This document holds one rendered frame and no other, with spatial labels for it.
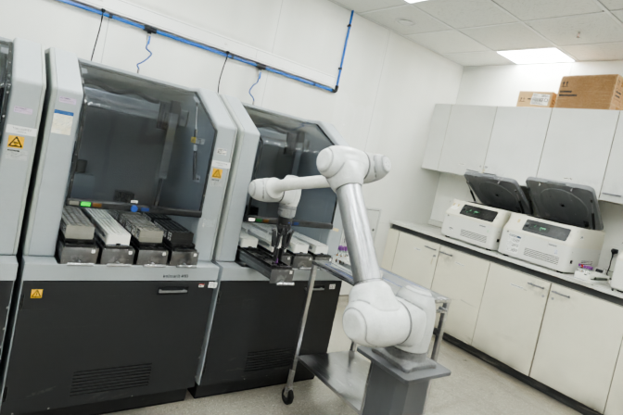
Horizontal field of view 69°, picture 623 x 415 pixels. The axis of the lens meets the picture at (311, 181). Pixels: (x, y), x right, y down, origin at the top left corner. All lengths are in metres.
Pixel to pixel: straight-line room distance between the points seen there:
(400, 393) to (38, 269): 1.47
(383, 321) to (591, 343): 2.48
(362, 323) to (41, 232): 1.36
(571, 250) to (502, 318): 0.76
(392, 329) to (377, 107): 3.13
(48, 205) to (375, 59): 3.17
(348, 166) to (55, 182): 1.20
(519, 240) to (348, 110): 1.82
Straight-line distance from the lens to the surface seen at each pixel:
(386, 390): 1.83
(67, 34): 3.27
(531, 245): 4.01
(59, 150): 2.14
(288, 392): 2.77
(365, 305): 1.58
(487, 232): 4.18
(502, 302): 4.12
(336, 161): 1.72
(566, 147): 4.30
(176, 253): 2.26
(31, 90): 2.11
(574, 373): 3.96
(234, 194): 2.41
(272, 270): 2.23
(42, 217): 2.18
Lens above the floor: 1.37
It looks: 3 degrees down
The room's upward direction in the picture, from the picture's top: 12 degrees clockwise
